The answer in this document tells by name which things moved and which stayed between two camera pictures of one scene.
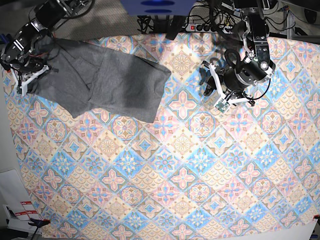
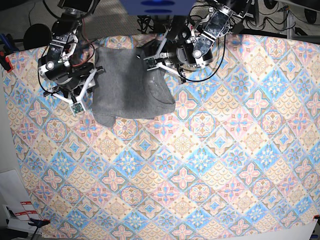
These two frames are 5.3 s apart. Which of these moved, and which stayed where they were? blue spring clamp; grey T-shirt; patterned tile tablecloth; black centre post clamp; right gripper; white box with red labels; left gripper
Moved: left gripper; right gripper; grey T-shirt
Stayed: patterned tile tablecloth; white box with red labels; blue spring clamp; black centre post clamp
